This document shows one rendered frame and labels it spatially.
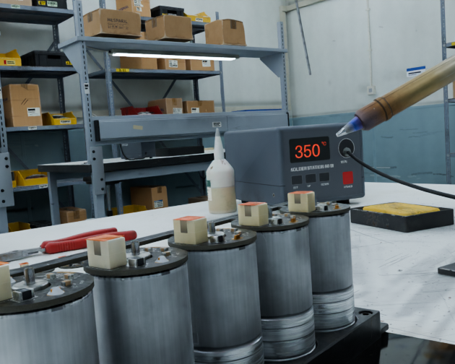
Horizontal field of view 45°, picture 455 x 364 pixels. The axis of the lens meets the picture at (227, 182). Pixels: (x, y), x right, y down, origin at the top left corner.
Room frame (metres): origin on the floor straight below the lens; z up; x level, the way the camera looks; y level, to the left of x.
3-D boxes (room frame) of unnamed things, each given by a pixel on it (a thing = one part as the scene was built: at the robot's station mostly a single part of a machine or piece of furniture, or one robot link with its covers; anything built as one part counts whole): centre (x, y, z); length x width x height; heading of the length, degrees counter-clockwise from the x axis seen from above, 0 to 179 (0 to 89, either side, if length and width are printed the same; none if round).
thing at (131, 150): (2.97, 0.47, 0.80); 0.15 x 0.12 x 0.10; 58
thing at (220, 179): (0.65, 0.01, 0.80); 0.03 x 0.03 x 0.10
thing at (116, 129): (3.06, 0.11, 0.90); 1.30 x 0.06 x 0.12; 128
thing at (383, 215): (0.49, -0.15, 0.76); 0.07 x 0.05 x 0.02; 24
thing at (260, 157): (0.69, -0.08, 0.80); 0.15 x 0.12 x 0.10; 23
